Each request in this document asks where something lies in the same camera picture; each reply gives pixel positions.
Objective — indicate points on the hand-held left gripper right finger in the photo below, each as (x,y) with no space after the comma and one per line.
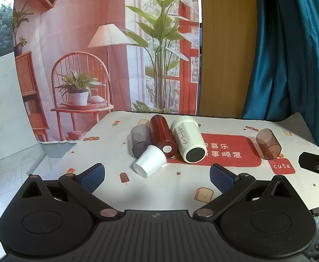
(222,178)

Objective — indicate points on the grey transparent plastic cup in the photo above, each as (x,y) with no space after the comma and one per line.
(139,139)

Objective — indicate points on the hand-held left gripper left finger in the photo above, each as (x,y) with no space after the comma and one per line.
(91,178)

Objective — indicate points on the brown transparent plastic cup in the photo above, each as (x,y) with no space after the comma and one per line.
(267,143)

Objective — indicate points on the small white paper cup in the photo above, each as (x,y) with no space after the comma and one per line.
(148,161)

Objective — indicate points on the tall red transparent cup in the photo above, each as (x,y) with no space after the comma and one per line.
(160,131)

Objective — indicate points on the large white printed cup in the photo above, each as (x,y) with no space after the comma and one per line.
(185,139)

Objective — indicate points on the wooden panel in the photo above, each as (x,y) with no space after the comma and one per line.
(227,46)

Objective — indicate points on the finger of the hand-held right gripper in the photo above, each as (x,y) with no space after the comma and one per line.
(313,163)

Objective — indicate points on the printed table mat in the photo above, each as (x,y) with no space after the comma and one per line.
(162,193)

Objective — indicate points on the teal curtain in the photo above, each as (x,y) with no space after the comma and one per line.
(285,46)

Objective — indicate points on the printed wall tapestry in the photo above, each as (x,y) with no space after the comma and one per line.
(74,32)

